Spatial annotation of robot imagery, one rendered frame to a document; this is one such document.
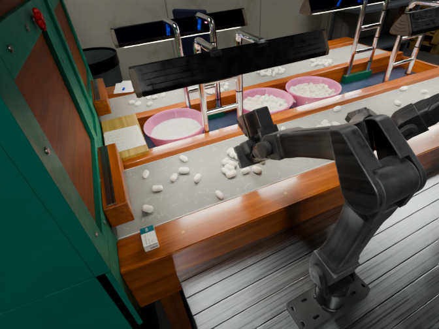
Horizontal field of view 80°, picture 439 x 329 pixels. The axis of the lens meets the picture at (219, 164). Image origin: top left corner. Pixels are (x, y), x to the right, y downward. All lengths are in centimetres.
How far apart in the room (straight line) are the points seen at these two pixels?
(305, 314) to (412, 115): 55
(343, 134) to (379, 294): 48
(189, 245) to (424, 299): 56
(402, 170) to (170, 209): 59
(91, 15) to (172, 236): 276
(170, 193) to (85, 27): 257
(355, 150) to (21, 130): 43
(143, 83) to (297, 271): 63
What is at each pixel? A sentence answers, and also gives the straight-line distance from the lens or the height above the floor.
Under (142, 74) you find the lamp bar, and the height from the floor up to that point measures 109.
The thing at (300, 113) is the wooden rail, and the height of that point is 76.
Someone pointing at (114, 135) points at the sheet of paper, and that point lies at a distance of 115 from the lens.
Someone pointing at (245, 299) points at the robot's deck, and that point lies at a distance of 72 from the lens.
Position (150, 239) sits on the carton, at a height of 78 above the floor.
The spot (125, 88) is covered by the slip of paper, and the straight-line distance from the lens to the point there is 162.
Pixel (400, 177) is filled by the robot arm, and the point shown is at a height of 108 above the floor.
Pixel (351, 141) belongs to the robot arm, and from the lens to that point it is 40.
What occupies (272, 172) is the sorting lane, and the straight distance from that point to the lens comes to 90.
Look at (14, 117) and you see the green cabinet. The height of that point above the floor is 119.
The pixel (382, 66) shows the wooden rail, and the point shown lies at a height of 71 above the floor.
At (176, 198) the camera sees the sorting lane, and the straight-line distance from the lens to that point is 84.
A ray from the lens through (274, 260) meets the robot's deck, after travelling 77.
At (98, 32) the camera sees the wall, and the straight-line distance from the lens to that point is 324.
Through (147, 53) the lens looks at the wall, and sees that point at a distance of 335.
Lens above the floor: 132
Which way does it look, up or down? 39 degrees down
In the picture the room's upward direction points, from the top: 5 degrees counter-clockwise
